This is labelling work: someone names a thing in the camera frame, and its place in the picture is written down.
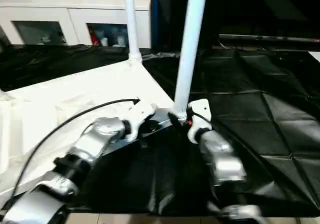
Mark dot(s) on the white plastic table leg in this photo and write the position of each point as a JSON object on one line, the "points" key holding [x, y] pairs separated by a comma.
{"points": [[190, 46], [132, 21]]}

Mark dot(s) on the white plastic table top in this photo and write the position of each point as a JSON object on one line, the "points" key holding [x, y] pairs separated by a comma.
{"points": [[75, 91]]}

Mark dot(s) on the black mat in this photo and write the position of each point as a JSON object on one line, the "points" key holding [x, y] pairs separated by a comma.
{"points": [[262, 96]]}

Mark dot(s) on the white cup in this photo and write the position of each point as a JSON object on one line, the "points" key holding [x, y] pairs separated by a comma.
{"points": [[121, 42], [104, 41]]}

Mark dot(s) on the red carton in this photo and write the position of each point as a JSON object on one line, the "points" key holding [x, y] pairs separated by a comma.
{"points": [[95, 37]]}

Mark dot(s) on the blue upright panel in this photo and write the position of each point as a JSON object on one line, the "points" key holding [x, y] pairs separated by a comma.
{"points": [[154, 16]]}

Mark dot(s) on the dark metal bar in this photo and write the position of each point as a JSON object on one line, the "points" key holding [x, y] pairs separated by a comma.
{"points": [[270, 37]]}

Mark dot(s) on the white paper sheet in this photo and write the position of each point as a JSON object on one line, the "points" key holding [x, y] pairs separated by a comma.
{"points": [[315, 57]]}

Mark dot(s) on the white sideboard cabinet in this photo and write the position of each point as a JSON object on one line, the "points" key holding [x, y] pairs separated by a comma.
{"points": [[62, 9]]}

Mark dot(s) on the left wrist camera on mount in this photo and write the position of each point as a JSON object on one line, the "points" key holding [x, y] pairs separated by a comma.
{"points": [[142, 116]]}

